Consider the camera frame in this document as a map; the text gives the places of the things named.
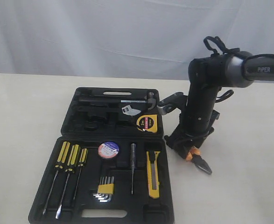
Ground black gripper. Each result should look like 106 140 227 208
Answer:
164 110 220 159

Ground orange black combination pliers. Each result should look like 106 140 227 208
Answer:
174 142 212 175

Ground yellow 2m tape measure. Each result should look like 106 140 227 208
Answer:
136 114 158 133

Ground yellow utility knife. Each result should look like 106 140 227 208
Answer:
147 150 160 199

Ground black electrical tape roll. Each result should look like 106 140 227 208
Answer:
98 141 120 160

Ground black plastic tool case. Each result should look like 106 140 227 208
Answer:
28 87 175 224

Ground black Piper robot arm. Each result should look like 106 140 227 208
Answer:
158 51 274 159

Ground clear tester screwdriver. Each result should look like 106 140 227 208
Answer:
130 143 136 194

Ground silver adjustable wrench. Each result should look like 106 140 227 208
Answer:
121 105 141 116

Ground hex key set yellow holder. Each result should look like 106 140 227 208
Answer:
93 176 114 203

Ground white backdrop curtain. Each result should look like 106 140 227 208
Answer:
0 0 274 80

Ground small yellow black screwdriver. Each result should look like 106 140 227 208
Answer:
73 148 88 202

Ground middle yellow black screwdriver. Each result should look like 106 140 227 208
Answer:
55 144 80 219

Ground large yellow black screwdriver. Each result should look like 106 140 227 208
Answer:
42 141 70 215

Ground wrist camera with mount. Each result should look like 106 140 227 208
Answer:
156 92 188 115

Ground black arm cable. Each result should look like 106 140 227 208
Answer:
203 36 274 105

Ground claw hammer black handle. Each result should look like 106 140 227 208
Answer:
78 92 157 111

